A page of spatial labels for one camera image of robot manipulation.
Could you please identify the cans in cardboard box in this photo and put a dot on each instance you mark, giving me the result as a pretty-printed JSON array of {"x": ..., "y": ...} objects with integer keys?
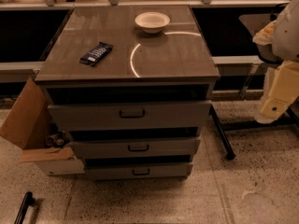
[{"x": 56, "y": 140}]

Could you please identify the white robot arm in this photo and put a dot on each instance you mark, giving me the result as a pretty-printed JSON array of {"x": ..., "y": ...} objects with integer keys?
[{"x": 282, "y": 35}]

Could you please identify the grey drawer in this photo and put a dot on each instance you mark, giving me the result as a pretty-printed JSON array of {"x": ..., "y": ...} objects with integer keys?
[
  {"x": 126, "y": 116},
  {"x": 135, "y": 148},
  {"x": 155, "y": 170}
]

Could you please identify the dark blue snack packet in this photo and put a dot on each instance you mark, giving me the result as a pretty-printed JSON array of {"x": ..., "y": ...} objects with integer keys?
[{"x": 95, "y": 55}]

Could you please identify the black side table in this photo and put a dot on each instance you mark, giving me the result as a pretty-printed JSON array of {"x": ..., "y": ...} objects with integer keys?
[{"x": 254, "y": 23}]

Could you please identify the black bar on floor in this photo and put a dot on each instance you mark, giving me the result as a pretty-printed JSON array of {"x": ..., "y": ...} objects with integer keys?
[{"x": 27, "y": 213}]

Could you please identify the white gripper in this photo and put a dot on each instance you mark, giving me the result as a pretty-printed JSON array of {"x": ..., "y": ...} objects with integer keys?
[{"x": 287, "y": 36}]

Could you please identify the white paper bowl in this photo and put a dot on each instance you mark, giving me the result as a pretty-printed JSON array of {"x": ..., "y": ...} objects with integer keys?
[{"x": 152, "y": 22}]

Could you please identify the grey drawer cabinet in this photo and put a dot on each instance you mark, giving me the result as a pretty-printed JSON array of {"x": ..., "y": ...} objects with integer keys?
[{"x": 174, "y": 65}]

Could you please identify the brown cardboard box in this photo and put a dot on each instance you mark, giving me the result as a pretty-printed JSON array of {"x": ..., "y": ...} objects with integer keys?
[{"x": 27, "y": 126}]

